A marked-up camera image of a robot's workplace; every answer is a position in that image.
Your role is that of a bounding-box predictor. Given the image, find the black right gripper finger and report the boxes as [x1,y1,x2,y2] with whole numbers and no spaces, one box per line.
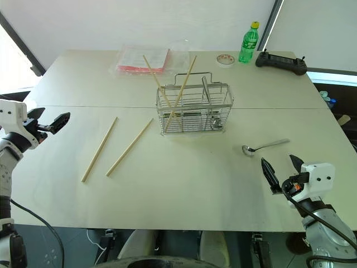
[288,154,305,173]
[260,157,281,194]

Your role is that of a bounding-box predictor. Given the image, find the white red tape roll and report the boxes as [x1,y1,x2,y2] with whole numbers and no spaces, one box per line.
[215,53,235,69]

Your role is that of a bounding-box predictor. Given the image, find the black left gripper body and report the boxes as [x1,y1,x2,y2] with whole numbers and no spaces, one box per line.
[25,117,49,145]

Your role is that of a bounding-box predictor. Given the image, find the plastic bag with red papers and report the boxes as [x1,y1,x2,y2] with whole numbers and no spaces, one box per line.
[115,44,172,76]

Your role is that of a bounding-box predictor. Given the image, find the metal wire cutlery basket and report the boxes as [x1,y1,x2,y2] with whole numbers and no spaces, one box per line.
[155,72,235,136]

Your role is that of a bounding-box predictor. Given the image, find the grey window post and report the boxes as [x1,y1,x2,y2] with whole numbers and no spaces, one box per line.
[257,0,286,51]

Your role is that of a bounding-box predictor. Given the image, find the white rounded shell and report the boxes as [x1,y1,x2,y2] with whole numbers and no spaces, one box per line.
[199,231,230,268]
[116,229,157,261]

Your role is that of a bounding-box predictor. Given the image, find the wooden chopstick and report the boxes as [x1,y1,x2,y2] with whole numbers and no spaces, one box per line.
[105,117,155,177]
[81,117,119,183]
[163,55,197,133]
[142,54,179,121]

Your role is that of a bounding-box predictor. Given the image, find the green plastic bottle yellow cap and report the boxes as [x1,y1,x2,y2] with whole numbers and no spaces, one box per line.
[238,21,260,64]

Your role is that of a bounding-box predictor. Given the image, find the dark round table foot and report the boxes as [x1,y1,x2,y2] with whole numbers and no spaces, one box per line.
[285,232,310,255]

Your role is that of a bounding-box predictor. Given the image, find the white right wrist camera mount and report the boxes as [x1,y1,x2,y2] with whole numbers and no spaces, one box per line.
[289,162,336,202]

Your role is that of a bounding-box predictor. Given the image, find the black handheld controller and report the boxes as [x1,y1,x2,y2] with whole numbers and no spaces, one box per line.
[255,49,308,76]

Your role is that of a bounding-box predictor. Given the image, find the blue capped water bottles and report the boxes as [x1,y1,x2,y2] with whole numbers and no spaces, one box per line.
[319,90,339,110]

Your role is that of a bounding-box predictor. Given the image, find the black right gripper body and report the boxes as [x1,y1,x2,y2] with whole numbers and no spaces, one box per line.
[281,172,310,198]

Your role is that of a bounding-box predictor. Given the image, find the thin white cable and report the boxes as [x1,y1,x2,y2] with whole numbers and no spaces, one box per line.
[85,228,108,253]

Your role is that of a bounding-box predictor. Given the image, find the clear plastic container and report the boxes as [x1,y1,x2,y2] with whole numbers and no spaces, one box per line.
[166,39,191,70]

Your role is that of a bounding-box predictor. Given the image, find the dark window frame bar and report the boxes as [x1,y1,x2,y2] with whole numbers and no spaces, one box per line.
[0,11,46,77]

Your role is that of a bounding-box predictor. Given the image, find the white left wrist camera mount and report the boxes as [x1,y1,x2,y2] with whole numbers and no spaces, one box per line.
[0,99,28,132]

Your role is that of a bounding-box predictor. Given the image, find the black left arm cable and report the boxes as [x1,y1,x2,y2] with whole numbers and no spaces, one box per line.
[9,198,65,268]

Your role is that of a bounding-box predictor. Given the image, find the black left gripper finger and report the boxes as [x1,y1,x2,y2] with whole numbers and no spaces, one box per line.
[37,112,71,136]
[27,108,46,122]

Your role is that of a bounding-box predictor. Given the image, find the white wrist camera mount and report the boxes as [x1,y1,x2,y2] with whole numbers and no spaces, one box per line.
[0,99,28,132]
[289,162,336,202]

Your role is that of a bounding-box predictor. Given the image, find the metal spoon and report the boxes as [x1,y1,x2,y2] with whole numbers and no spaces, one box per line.
[201,75,224,131]
[241,138,291,156]

